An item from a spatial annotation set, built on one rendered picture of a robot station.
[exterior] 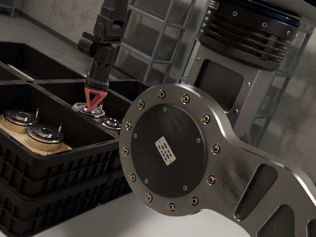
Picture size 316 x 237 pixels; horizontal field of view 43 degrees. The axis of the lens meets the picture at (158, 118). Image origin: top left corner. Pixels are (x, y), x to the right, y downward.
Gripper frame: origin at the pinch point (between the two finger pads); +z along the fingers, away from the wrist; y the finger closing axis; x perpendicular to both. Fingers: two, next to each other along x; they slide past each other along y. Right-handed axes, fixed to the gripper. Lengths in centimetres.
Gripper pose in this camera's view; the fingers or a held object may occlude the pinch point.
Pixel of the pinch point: (90, 106)
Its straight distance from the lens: 126.4
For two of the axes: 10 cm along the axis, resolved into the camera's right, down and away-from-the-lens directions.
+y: 1.7, 3.4, -9.2
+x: 9.4, 2.3, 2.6
